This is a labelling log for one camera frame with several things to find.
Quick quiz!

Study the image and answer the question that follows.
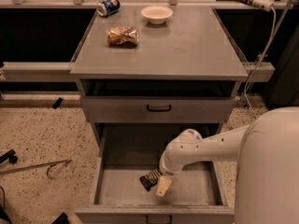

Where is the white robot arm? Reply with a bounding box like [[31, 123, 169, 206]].
[[160, 106, 299, 224]]

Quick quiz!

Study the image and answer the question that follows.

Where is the black drawer handle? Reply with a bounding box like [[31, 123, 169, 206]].
[[146, 105, 172, 112]]

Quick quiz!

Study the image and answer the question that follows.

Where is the small black block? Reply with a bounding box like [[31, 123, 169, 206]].
[[52, 97, 64, 109]]

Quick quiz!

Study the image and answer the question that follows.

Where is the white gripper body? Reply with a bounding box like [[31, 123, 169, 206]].
[[159, 151, 183, 176]]

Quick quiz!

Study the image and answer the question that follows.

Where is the white cable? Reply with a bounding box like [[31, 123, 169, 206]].
[[239, 0, 299, 119]]

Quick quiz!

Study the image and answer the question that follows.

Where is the black clamp on floor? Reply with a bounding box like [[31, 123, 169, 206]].
[[0, 149, 18, 164]]

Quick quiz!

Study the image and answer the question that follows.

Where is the black object bottom left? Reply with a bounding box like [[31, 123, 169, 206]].
[[51, 213, 70, 224]]

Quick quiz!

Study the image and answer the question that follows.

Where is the blue pepsi can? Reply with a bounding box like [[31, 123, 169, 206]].
[[97, 0, 121, 17]]

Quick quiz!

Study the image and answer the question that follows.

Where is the white bowl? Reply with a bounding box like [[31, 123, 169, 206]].
[[141, 6, 173, 25]]

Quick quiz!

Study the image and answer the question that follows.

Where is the gold foil snack bag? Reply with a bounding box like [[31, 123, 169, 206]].
[[107, 26, 138, 46]]

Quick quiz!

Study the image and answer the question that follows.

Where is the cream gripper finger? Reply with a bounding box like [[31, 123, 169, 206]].
[[156, 175, 172, 197]]

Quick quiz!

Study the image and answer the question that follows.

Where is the metal rod on floor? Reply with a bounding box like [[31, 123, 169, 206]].
[[0, 160, 72, 175]]

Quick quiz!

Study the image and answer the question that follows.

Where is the grey drawer cabinet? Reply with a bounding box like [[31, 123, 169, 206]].
[[71, 4, 248, 133]]

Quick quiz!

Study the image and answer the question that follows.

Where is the open grey drawer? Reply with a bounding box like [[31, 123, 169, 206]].
[[76, 124, 234, 224]]

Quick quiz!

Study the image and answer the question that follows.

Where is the closed grey drawer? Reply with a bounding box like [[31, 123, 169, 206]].
[[81, 96, 235, 123]]

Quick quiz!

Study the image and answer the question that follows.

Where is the rxbar chocolate bar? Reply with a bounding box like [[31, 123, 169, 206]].
[[139, 168, 162, 191]]

